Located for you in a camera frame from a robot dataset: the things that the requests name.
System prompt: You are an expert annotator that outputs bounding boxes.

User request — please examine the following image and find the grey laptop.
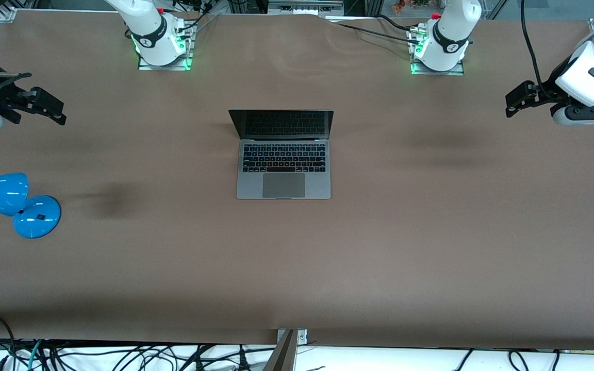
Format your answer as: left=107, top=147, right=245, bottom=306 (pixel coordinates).
left=228, top=109, right=335, bottom=200

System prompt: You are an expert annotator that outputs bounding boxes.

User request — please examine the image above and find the blue desk lamp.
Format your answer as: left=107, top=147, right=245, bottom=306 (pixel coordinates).
left=0, top=172, right=62, bottom=240

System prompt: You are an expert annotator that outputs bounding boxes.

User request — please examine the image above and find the grey power strip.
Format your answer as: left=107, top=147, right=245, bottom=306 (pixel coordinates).
left=268, top=0, right=345, bottom=16

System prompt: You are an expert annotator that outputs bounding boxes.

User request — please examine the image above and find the aluminium profile bar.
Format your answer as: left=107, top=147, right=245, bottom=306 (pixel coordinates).
left=263, top=330, right=298, bottom=371

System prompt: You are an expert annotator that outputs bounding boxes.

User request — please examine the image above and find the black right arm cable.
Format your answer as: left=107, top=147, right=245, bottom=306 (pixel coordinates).
left=0, top=72, right=33, bottom=106

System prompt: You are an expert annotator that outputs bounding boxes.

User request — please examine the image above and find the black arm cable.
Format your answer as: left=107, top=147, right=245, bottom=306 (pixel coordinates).
left=520, top=0, right=556, bottom=101
left=0, top=72, right=33, bottom=106

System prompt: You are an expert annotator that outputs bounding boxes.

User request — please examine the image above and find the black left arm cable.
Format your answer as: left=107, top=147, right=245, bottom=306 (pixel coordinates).
left=520, top=0, right=556, bottom=101

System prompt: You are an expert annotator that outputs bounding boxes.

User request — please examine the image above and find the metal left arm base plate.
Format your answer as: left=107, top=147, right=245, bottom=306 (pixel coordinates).
left=408, top=26, right=466, bottom=77

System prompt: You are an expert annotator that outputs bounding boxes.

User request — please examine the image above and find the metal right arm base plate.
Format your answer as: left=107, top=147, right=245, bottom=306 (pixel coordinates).
left=137, top=20, right=195, bottom=72

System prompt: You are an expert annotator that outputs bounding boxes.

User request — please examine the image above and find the long black table cable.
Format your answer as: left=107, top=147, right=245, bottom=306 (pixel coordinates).
left=328, top=22, right=424, bottom=46

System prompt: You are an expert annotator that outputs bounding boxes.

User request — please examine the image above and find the teal cable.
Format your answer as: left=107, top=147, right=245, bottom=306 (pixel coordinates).
left=26, top=339, right=44, bottom=371

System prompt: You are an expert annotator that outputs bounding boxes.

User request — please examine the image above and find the silver metal bracket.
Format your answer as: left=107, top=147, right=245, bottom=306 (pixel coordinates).
left=277, top=328, right=308, bottom=345

